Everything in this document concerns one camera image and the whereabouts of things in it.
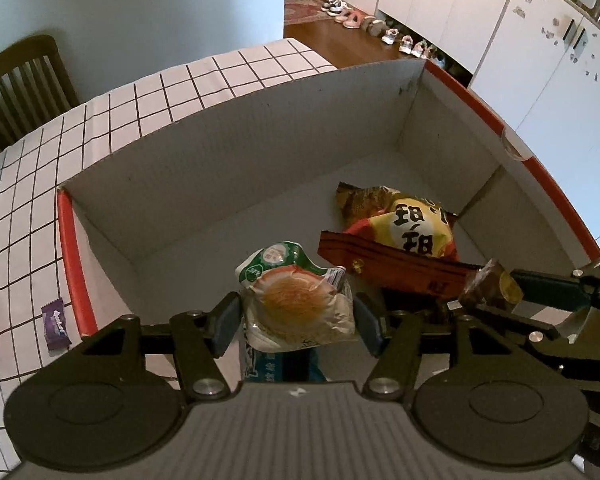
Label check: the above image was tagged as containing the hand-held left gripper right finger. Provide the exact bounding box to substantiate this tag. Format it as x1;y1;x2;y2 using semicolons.
352;293;544;401

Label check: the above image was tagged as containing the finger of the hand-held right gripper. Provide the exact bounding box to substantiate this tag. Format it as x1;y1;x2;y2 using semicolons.
445;301;566;358
510;255;600;318

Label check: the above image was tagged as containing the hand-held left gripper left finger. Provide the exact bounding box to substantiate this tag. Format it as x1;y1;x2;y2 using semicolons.
77;292;242;401

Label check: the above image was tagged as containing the small gold brown candy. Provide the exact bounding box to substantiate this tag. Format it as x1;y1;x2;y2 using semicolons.
459;258;524;312

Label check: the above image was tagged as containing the red chip bag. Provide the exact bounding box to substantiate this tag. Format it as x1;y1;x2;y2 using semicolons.
318;230;483;297

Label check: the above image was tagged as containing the white round bun packet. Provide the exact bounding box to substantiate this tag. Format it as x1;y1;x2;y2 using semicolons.
235;241;357;386

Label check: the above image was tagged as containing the yellow chip bag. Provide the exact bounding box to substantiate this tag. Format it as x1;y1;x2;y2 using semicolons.
336;182;460;262

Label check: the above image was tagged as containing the red cardboard box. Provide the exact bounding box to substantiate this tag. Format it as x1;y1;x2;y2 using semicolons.
56;57;600;361

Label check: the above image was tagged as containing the purple candy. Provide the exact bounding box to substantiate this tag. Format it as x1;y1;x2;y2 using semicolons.
41;298;74;351

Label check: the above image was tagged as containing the white tall cupboard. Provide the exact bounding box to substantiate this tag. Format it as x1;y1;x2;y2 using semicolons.
469;0;600;242

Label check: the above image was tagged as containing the checked white tablecloth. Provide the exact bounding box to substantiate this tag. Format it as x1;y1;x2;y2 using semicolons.
0;37;600;480

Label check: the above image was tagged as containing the row of shoes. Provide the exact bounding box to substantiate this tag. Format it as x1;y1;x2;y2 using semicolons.
321;0;449;69

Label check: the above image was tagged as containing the white low cupboard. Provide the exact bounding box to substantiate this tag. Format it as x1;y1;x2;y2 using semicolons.
376;0;520;77

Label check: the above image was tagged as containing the dark wooden chair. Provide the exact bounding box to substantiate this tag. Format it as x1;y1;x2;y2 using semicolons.
0;35;81;161

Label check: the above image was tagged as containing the patterned door rug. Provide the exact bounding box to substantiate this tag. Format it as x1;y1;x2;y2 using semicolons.
284;0;342;26

